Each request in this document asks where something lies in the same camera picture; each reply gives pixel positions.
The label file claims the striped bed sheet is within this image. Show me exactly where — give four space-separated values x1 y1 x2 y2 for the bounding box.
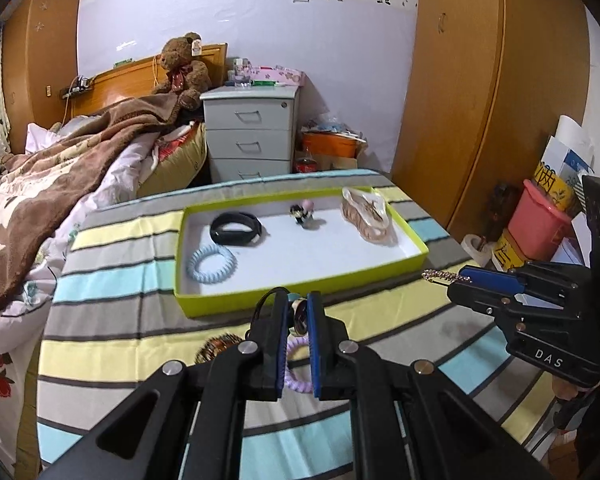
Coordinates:
35 169 561 480

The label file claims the brown bead bracelet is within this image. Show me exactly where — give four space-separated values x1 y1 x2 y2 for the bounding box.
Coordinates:
195 334 251 366

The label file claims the grey drawer nightstand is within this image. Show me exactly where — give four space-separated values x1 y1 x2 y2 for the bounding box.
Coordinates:
200 84 301 184

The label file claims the pink floral box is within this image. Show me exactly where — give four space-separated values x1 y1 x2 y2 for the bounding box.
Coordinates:
250 65 307 86

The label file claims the black smart band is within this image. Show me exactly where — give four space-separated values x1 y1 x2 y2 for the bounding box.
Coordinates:
210 212 267 247

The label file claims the brown teddy bear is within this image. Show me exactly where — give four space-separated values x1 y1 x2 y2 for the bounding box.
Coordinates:
151 32 213 111

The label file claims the yellow carton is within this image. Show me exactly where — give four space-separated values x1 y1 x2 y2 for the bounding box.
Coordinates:
492 230 532 272

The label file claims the white paper bag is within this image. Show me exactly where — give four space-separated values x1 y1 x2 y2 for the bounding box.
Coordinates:
532 115 597 212

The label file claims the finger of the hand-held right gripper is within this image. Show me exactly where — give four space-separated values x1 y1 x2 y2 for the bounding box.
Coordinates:
447 281 533 333
456 260 588 311

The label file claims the gold chain hair accessory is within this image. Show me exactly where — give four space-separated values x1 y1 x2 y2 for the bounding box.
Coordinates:
421 269 463 286

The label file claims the clear glass bottle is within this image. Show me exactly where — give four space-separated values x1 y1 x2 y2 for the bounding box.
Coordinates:
232 57 254 89

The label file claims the person's right hand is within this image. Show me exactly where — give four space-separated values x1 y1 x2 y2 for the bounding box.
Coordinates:
551 360 600 406

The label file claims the orange plastic basin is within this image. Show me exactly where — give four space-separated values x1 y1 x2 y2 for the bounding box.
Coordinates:
301 130 364 161

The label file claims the wooden corner cabinet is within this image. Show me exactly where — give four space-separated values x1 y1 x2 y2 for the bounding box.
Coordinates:
2 0 83 154

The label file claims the lime green cardboard box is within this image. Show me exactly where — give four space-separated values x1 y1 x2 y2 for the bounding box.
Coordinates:
174 185 429 318

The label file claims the brown fleece blanket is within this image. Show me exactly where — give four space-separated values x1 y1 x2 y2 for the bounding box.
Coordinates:
0 91 191 318

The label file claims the black hair tie round charm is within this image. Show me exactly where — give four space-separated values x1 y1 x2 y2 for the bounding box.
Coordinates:
250 286 312 339

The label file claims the large wooden wardrobe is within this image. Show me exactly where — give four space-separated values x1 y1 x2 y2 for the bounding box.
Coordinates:
390 0 592 232

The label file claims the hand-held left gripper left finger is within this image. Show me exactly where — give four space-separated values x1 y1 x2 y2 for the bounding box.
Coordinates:
40 292 288 480

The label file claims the clear beige claw clip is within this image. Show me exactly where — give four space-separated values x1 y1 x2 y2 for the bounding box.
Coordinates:
341 186 397 247

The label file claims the pink plastic bucket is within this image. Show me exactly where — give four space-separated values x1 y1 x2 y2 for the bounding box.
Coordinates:
507 179 579 259

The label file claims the cola bottle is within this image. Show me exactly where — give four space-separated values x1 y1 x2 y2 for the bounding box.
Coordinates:
295 147 321 174

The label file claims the yellow pillow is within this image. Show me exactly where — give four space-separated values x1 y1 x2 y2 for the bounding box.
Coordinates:
137 122 209 199

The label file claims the wooden headboard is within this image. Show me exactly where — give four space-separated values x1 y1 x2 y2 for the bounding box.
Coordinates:
60 42 229 126

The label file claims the dark brown ornament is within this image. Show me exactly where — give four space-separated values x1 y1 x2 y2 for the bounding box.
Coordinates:
485 185 522 232

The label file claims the white floral quilt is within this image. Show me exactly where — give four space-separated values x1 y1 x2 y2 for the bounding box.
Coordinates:
0 122 162 461

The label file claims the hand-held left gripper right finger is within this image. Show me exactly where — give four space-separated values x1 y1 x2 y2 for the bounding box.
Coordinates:
307 291 546 480

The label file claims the power strip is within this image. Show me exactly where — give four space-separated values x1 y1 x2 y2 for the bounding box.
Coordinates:
60 76 94 99

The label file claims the white tape roll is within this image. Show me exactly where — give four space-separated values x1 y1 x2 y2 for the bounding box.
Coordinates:
462 232 496 262

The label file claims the purple spiral hair tie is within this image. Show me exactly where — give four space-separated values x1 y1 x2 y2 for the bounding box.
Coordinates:
285 337 315 394

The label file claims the blue spiral hair tie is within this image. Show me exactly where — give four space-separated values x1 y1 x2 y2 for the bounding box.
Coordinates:
187 244 239 285

